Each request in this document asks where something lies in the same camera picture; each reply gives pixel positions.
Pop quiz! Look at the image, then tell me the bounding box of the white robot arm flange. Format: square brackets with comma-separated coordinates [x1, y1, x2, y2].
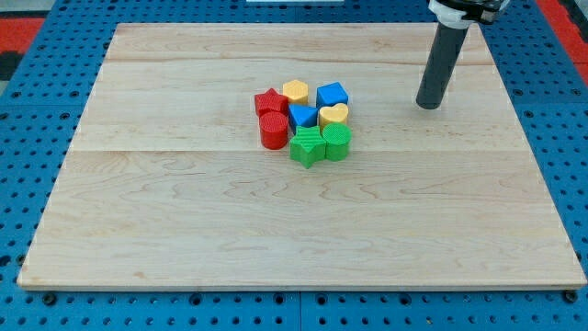
[427, 0, 511, 29]

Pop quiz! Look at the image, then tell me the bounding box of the green star block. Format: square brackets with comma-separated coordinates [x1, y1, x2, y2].
[289, 126, 326, 168]

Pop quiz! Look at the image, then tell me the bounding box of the red cylinder block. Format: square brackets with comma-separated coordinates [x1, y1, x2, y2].
[259, 111, 288, 150]

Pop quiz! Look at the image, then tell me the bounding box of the blue triangle block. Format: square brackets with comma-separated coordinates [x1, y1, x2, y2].
[288, 104, 318, 133]

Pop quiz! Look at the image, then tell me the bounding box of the green cylinder block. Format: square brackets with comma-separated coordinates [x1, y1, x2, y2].
[322, 123, 352, 161]

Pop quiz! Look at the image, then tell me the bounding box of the red star block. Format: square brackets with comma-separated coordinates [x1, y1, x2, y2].
[254, 88, 288, 117]

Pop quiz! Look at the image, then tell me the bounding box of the yellow heart block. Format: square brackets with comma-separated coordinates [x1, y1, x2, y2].
[319, 103, 349, 129]

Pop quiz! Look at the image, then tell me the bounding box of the yellow hexagon block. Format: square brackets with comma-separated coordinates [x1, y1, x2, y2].
[282, 80, 309, 106]

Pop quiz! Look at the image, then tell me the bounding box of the blue cube block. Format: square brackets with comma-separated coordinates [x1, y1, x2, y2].
[316, 82, 349, 108]

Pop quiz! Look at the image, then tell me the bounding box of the light wooden board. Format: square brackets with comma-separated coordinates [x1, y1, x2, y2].
[17, 23, 586, 291]

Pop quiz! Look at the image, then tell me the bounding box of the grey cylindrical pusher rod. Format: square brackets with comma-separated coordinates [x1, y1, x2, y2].
[415, 23, 468, 109]

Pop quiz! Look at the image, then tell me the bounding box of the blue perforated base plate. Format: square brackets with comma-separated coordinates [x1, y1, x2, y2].
[1, 1, 587, 330]

